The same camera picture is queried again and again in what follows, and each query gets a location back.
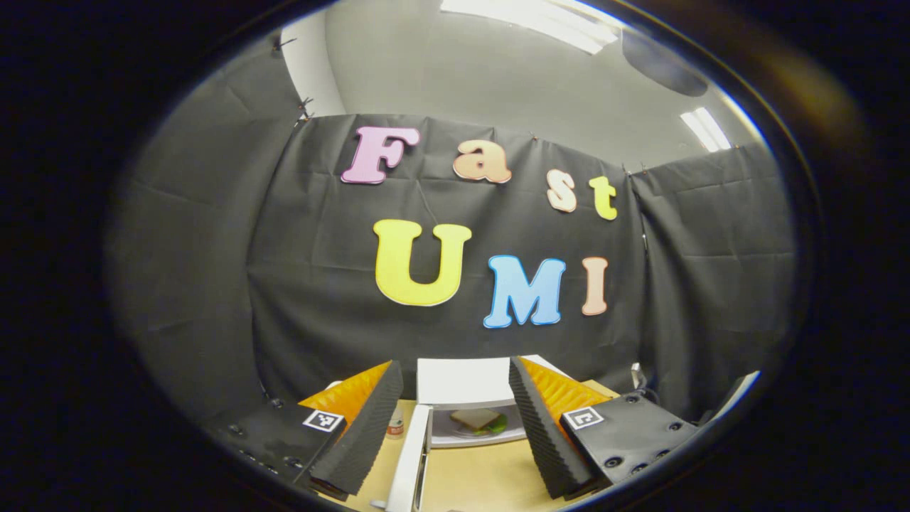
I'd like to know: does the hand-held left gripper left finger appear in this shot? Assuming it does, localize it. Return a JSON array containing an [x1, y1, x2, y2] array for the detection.
[[213, 359, 405, 498]]

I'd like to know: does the bread and lettuce sandwich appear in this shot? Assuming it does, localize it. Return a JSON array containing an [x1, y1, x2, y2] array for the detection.
[[449, 407, 509, 437]]

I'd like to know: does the white microwave oven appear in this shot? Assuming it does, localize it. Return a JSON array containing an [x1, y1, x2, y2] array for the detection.
[[384, 353, 571, 512]]

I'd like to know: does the small ceiling light panel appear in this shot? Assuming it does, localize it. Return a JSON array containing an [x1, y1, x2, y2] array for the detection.
[[678, 106, 732, 153]]

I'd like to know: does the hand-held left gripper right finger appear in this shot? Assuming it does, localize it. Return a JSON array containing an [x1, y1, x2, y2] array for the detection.
[[508, 355, 702, 501]]

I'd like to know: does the large ceiling light panel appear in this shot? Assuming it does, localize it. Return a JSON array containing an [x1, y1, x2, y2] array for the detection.
[[439, 0, 621, 56]]

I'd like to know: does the black backdrop cloth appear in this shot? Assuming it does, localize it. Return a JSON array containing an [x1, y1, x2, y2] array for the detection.
[[107, 39, 797, 427]]

